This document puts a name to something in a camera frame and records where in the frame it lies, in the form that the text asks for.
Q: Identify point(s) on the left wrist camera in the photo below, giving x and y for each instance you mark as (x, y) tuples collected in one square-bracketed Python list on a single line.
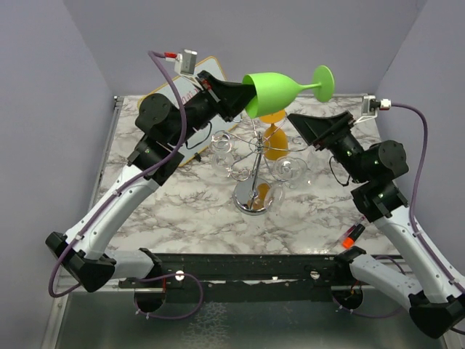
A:
[(184, 61)]

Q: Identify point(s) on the clear wine glass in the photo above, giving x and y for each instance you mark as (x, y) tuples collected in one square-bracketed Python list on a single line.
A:
[(289, 172), (221, 146)]

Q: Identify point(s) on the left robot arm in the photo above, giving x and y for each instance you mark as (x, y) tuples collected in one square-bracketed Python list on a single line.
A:
[(82, 249)]

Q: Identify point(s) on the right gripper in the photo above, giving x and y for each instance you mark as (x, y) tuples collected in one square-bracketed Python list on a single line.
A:
[(311, 127)]

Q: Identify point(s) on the green plastic goblet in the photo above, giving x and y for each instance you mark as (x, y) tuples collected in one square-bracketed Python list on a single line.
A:
[(275, 91)]

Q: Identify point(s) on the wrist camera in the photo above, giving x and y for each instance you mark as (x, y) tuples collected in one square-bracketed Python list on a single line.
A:
[(184, 61), (371, 106)]

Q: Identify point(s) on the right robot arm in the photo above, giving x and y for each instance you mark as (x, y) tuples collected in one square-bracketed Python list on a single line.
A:
[(434, 298)]

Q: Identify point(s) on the orange black marker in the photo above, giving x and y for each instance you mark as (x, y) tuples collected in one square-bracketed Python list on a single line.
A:
[(356, 233)]

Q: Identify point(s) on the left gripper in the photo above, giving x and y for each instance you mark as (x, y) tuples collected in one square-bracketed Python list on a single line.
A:
[(226, 98)]

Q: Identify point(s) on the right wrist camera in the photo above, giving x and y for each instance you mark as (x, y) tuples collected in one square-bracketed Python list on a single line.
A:
[(371, 106)]

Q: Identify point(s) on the orange plastic cup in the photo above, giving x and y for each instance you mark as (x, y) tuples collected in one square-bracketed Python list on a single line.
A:
[(275, 139)]

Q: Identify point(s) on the chrome wine glass rack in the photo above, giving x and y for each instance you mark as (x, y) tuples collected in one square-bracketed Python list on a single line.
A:
[(252, 172)]

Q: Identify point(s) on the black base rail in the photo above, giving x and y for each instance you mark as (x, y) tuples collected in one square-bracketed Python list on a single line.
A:
[(247, 277)]

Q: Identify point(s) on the red pen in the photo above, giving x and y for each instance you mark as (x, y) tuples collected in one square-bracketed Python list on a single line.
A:
[(350, 229)]

